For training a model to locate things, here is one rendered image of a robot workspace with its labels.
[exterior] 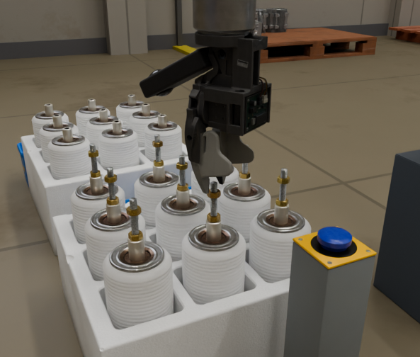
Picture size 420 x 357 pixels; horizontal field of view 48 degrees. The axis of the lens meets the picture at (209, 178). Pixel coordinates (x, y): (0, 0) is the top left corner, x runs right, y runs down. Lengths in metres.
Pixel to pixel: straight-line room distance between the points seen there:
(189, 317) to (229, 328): 0.07
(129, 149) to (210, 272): 0.54
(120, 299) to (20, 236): 0.67
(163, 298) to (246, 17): 0.38
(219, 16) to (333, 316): 0.37
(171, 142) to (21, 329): 0.54
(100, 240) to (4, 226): 0.64
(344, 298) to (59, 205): 0.72
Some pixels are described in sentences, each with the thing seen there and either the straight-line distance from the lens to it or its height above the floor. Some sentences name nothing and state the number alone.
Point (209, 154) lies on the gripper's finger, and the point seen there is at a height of 0.39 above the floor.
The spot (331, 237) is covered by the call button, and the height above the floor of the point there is 0.33.
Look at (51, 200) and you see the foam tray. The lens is 1.11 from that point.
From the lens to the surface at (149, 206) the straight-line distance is 0.88.
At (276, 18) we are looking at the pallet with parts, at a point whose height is 0.25.
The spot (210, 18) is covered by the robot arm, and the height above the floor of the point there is 0.56.
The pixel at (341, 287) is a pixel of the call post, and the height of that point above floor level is 0.28.
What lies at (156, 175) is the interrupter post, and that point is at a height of 0.26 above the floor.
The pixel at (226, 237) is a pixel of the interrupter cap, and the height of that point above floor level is 0.25.
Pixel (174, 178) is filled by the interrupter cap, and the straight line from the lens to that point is 0.90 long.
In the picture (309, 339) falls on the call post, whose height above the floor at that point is 0.20.
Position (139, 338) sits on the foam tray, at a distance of 0.65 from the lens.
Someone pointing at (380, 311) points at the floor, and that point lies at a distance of 1.02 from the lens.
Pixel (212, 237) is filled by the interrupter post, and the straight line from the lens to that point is 0.69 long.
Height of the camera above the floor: 0.61
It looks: 24 degrees down
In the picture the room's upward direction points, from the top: straight up
